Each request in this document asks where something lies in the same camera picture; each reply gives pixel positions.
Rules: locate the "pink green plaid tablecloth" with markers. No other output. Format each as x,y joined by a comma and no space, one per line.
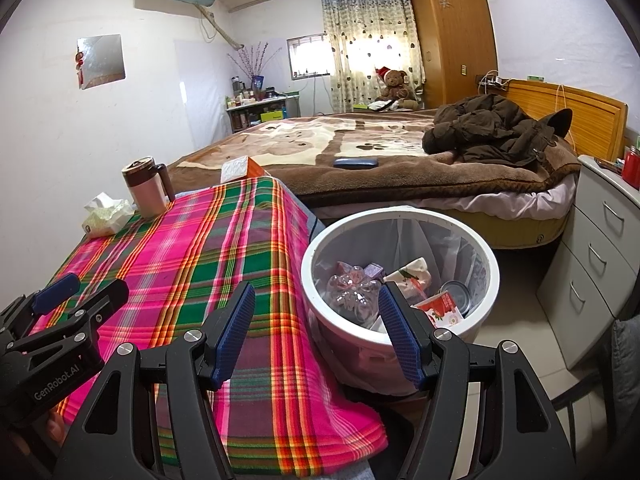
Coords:
200,260

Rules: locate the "wooden headboard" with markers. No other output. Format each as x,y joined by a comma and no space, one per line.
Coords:
590,110

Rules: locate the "black chair frame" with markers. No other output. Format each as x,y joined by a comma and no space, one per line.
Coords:
575,390

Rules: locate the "person's left hand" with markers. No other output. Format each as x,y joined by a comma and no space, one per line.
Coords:
55,425

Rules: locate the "red metal can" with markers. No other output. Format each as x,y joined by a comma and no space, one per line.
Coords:
457,295

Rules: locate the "green box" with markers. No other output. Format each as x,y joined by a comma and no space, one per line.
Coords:
361,107

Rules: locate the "patterned curtain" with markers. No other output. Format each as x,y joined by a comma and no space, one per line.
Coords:
360,35

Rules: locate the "white printed carton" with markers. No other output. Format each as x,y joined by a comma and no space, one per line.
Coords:
407,275

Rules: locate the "power strip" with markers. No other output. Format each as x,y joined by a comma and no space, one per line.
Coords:
492,80

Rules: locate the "small shelf unit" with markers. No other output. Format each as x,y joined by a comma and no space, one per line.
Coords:
260,115

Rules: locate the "teddy bear with red hat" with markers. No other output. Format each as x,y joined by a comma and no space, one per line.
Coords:
395,85

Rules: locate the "dark brown jacket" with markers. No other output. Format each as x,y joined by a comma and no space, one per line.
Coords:
490,130

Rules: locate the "dry branches in vase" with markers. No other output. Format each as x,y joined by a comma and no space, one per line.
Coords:
255,60

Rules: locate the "air conditioner pipe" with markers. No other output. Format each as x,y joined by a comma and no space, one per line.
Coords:
222,32

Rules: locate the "pink jug with brown lid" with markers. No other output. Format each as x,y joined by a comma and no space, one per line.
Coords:
145,195

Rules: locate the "red and white carton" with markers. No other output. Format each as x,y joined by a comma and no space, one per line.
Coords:
440,310

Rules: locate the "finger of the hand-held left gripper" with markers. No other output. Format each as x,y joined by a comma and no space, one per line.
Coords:
57,289
107,295

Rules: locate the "small window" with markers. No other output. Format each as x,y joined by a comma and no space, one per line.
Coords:
307,57

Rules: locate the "white trash bin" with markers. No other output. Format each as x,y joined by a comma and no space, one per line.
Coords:
345,345

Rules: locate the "yellow bed base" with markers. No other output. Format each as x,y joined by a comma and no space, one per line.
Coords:
515,230

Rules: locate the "soft tissue pack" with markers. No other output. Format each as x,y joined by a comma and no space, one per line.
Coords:
107,220

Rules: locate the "pale pink bed sheet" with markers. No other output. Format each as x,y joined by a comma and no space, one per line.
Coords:
525,205

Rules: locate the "wooden wardrobe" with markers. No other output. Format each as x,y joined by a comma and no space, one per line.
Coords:
450,35

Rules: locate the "cluster of small bottles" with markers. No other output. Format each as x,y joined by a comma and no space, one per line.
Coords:
250,95

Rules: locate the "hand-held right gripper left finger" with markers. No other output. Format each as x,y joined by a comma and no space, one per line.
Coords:
232,330

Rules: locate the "white orange tissue box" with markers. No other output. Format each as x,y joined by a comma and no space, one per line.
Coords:
237,170

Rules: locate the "silver wall panel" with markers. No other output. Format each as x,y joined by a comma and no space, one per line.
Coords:
102,60

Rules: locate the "red hanging ornament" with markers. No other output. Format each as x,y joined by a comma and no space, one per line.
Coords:
79,67

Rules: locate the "white drawer nightstand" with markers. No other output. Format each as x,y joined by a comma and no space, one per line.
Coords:
590,240

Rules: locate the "bed with brown blanket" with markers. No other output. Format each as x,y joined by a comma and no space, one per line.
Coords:
300,140

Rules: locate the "red container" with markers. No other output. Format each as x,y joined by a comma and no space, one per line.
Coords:
632,167

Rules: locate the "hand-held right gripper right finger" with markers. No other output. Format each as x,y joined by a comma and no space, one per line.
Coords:
400,330

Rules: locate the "clear plastic bottle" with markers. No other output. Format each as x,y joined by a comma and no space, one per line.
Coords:
350,295

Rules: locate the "grey cushion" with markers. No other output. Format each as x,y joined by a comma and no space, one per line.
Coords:
627,360

